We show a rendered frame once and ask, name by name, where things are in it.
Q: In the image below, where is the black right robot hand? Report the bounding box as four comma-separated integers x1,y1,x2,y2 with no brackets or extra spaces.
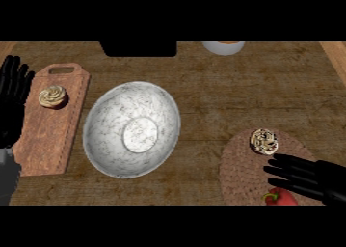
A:
261,153,346,206

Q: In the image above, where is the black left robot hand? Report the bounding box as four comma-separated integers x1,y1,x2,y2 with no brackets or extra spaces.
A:
0,55,35,151

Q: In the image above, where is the red bell pepper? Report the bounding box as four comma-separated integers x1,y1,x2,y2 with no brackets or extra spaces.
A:
261,187,298,206

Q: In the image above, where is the brown woven placemat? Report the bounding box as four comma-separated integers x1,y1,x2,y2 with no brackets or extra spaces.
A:
217,129,325,206

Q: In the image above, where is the white marble bowl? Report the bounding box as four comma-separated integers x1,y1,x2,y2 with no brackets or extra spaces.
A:
81,80,181,179

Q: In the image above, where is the cream frosted cupcake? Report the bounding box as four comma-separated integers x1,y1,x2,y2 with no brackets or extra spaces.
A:
37,85,68,110

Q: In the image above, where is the wooden cutting board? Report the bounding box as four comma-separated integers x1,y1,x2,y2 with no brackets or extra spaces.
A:
11,62,91,178

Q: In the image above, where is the chocolate chip cupcake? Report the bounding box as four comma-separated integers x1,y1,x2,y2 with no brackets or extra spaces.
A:
248,128,280,156

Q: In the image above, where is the black appliance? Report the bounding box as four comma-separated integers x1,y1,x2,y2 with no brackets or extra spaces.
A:
99,41,177,58

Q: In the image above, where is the white cup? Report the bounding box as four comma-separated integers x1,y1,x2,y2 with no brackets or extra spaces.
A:
201,41,246,57

